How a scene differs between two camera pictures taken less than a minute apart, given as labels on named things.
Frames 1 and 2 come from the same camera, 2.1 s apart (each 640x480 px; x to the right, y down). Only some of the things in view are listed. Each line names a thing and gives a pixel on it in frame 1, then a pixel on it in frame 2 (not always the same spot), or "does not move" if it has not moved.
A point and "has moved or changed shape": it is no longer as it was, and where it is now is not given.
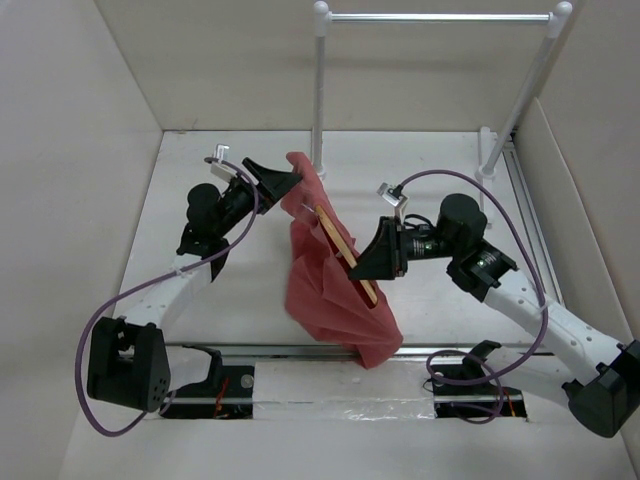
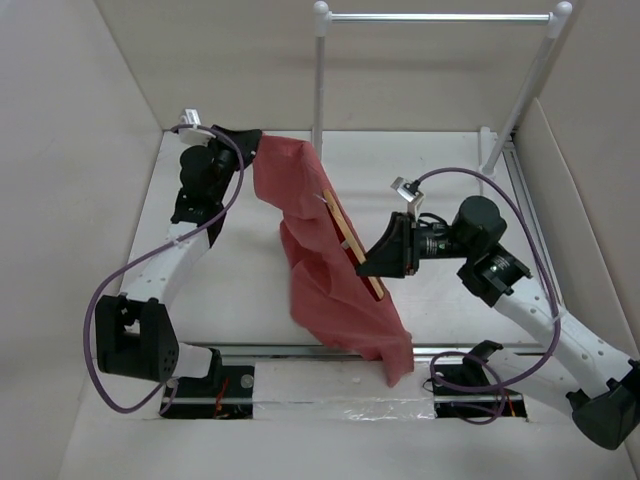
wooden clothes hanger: x=346 y=251 -> x=361 y=257
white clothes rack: x=558 y=18 does not move
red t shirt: x=322 y=294 has moved or changed shape
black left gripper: x=273 y=184 -> x=245 y=141
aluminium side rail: x=530 y=224 does not move
